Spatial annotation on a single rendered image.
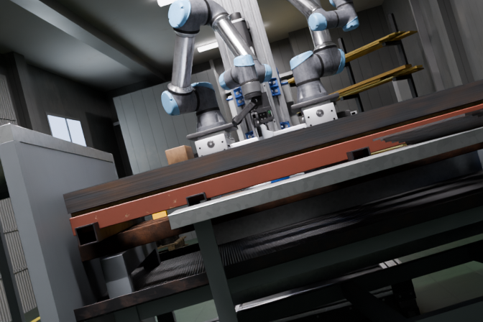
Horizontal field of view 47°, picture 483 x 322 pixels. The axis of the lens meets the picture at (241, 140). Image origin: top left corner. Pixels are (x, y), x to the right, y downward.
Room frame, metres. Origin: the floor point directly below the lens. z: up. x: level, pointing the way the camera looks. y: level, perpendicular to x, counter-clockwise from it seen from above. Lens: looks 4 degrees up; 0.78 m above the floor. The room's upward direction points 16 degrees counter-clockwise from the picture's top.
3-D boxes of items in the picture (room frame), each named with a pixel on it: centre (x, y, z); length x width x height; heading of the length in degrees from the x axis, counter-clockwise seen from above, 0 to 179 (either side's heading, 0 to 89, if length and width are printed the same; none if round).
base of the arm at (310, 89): (2.62, -0.38, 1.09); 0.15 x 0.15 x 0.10
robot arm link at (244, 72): (2.13, -0.09, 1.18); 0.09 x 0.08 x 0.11; 35
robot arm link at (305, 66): (2.63, -0.38, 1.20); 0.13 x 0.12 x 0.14; 111
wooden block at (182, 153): (1.66, 0.19, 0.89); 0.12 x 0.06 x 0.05; 176
